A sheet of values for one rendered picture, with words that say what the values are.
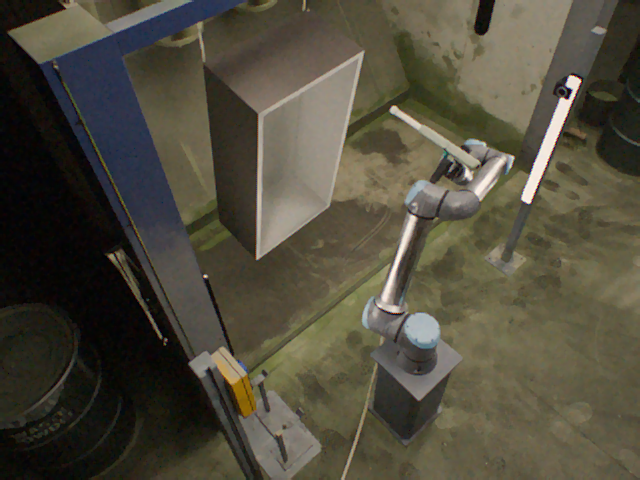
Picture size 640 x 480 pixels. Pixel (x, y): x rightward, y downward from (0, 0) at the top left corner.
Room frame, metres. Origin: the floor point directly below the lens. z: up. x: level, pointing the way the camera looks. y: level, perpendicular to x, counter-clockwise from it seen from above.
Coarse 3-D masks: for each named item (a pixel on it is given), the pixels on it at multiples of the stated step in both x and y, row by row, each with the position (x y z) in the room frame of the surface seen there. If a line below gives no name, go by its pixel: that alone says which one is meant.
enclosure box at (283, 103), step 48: (240, 48) 2.05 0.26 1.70; (288, 48) 2.06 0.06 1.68; (336, 48) 2.08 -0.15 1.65; (240, 96) 1.78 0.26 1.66; (288, 96) 1.79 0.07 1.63; (336, 96) 2.21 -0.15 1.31; (240, 144) 1.82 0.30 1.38; (288, 144) 2.44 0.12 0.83; (336, 144) 2.21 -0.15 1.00; (240, 192) 1.89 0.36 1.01; (288, 192) 2.36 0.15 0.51; (240, 240) 1.97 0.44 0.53
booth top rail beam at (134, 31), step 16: (176, 0) 1.29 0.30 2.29; (192, 0) 1.29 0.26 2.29; (208, 0) 1.31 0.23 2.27; (224, 0) 1.34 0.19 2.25; (240, 0) 1.37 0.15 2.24; (128, 16) 1.22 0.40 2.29; (144, 16) 1.22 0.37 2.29; (160, 16) 1.23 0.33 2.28; (176, 16) 1.25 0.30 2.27; (192, 16) 1.28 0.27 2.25; (208, 16) 1.31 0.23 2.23; (128, 32) 1.17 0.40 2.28; (144, 32) 1.20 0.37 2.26; (160, 32) 1.22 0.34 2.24; (128, 48) 1.17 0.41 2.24
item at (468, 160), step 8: (392, 112) 1.95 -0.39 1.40; (400, 112) 1.93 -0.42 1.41; (408, 120) 1.88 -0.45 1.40; (424, 128) 1.81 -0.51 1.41; (424, 136) 1.78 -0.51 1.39; (432, 136) 1.76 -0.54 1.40; (440, 136) 1.75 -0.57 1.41; (440, 144) 1.72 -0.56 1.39; (448, 144) 1.71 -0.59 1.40; (448, 152) 1.68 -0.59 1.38; (456, 152) 1.66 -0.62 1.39; (464, 152) 1.65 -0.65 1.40; (472, 152) 1.65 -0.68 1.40; (448, 160) 1.65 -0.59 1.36; (456, 160) 1.65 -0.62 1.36; (464, 160) 1.62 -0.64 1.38; (472, 160) 1.61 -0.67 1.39; (440, 168) 1.64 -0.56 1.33; (472, 168) 1.58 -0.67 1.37; (432, 176) 1.63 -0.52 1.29; (440, 176) 1.62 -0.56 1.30
